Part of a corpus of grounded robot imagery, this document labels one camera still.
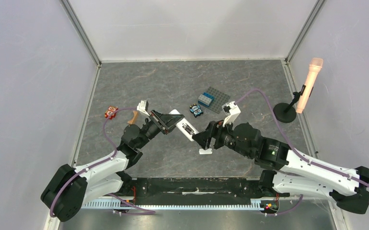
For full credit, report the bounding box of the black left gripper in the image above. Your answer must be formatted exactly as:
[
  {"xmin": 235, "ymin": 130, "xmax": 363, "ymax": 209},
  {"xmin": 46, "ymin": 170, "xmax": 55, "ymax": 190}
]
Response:
[{"xmin": 136, "ymin": 109, "xmax": 184, "ymax": 149}]

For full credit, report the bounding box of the white battery cover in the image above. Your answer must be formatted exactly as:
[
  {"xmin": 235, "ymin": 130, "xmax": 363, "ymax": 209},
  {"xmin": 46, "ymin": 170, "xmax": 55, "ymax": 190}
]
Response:
[{"xmin": 199, "ymin": 148, "xmax": 213, "ymax": 155}]

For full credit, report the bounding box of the white remote control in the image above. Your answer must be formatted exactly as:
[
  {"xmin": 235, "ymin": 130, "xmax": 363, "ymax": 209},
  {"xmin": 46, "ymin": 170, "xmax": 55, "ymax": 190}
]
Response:
[{"xmin": 175, "ymin": 118, "xmax": 199, "ymax": 142}]

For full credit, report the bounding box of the black battery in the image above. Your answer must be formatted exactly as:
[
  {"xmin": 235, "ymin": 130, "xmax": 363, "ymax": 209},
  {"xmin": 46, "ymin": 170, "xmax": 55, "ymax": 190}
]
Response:
[{"xmin": 183, "ymin": 124, "xmax": 194, "ymax": 135}]

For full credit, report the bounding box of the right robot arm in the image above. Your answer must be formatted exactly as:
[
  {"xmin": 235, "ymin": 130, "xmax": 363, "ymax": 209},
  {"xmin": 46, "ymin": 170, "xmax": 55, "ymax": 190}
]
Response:
[{"xmin": 192, "ymin": 121, "xmax": 369, "ymax": 214}]

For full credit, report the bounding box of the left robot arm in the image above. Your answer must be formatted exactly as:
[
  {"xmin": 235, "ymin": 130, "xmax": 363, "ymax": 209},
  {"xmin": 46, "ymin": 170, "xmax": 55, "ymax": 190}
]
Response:
[{"xmin": 40, "ymin": 110, "xmax": 184, "ymax": 222}]

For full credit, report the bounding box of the large wooden block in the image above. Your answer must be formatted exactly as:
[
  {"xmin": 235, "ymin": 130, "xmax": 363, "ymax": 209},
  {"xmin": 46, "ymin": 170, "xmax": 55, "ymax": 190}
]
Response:
[{"xmin": 127, "ymin": 111, "xmax": 139, "ymax": 125}]

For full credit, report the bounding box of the grey lego brick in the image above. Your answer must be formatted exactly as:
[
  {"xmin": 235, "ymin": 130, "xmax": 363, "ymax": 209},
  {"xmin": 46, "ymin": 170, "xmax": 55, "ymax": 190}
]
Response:
[{"xmin": 198, "ymin": 94, "xmax": 213, "ymax": 107}]

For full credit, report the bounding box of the blue lego brick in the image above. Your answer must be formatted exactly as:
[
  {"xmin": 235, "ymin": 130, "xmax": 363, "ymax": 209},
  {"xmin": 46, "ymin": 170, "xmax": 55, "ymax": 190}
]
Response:
[{"xmin": 201, "ymin": 92, "xmax": 215, "ymax": 104}]

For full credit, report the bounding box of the grey lego baseplate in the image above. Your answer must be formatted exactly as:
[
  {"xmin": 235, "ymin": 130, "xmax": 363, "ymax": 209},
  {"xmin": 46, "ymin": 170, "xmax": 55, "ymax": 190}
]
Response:
[{"xmin": 203, "ymin": 87, "xmax": 230, "ymax": 114}]

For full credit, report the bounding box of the red owl toy block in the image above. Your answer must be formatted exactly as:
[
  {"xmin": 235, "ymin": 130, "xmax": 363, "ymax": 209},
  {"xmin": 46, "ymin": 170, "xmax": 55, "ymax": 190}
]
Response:
[{"xmin": 104, "ymin": 106, "xmax": 118, "ymax": 120}]

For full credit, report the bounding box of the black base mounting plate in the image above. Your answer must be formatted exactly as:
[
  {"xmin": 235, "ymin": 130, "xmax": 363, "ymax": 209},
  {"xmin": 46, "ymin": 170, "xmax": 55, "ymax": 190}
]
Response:
[{"xmin": 116, "ymin": 177, "xmax": 290, "ymax": 206}]

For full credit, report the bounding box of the black microphone stand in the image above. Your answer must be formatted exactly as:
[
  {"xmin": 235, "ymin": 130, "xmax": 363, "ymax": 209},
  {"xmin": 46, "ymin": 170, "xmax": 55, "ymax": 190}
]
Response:
[{"xmin": 273, "ymin": 84, "xmax": 314, "ymax": 123}]

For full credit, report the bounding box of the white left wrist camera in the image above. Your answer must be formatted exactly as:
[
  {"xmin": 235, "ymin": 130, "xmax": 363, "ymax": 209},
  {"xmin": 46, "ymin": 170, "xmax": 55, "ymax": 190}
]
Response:
[{"xmin": 137, "ymin": 100, "xmax": 149, "ymax": 116}]

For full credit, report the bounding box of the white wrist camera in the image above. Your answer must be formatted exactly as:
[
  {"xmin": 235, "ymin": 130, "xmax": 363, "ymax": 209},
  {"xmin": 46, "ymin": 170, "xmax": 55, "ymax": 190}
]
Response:
[
  {"xmin": 221, "ymin": 101, "xmax": 241, "ymax": 127},
  {"xmin": 137, "ymin": 100, "xmax": 149, "ymax": 116}
]

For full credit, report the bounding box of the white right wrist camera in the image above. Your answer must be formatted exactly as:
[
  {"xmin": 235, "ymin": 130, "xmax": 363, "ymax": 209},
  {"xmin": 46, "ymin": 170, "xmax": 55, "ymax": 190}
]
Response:
[{"xmin": 221, "ymin": 101, "xmax": 241, "ymax": 127}]

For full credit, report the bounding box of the white cable duct strip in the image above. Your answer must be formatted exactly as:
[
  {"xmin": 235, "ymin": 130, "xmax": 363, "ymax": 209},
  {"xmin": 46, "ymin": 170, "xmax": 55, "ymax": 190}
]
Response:
[{"xmin": 81, "ymin": 198, "xmax": 265, "ymax": 211}]

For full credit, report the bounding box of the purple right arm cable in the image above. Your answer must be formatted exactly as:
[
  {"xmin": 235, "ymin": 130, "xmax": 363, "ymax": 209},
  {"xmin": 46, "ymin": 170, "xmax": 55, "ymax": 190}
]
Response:
[{"xmin": 235, "ymin": 88, "xmax": 369, "ymax": 217}]

